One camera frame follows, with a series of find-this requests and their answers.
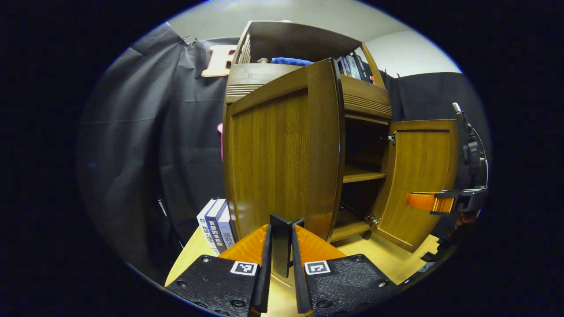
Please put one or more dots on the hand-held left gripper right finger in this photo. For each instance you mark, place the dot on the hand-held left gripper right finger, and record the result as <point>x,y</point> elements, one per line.
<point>300,286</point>

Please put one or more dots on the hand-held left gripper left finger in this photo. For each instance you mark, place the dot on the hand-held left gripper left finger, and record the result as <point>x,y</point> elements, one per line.
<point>263,281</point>

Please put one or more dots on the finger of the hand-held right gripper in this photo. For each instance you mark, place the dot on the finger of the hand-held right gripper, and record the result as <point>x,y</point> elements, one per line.
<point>423,201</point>

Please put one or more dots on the wooden shoe cabinet door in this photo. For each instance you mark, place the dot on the wooden shoe cabinet door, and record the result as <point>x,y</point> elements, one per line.
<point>282,154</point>
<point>418,163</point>

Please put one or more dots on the wooden double-door shoe cabinet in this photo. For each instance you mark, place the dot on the wooden double-door shoe cabinet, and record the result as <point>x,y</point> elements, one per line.
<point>299,42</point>

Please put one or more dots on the metal door hinge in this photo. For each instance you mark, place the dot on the metal door hinge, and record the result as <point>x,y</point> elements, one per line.
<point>391,139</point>
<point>373,220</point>

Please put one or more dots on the wooden cabinet inner shelf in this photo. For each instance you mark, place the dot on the wooden cabinet inner shelf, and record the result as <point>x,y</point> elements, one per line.
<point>361,175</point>

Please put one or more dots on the wooden cabinet drawer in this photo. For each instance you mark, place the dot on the wooden cabinet drawer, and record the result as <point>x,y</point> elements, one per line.
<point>365,99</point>

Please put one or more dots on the light blue standing book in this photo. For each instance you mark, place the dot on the light blue standing book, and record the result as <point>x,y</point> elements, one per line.
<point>227,229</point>

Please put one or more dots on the dark blue standing book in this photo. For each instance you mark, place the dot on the dark blue standing book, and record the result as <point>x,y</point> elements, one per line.
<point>217,229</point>

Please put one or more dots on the black backdrop cloth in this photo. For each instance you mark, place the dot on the black backdrop cloth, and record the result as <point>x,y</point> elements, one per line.
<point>176,132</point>
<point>427,94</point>

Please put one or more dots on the black spine book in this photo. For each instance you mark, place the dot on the black spine book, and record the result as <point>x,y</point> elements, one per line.
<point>364,68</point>

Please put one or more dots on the white spine book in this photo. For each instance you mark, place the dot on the white spine book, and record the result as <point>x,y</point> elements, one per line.
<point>352,67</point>

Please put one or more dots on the blue cover book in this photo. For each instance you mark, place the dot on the blue cover book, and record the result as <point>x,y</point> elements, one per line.
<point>343,66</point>

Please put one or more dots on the blue towel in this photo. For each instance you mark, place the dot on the blue towel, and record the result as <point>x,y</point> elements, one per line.
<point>291,61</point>

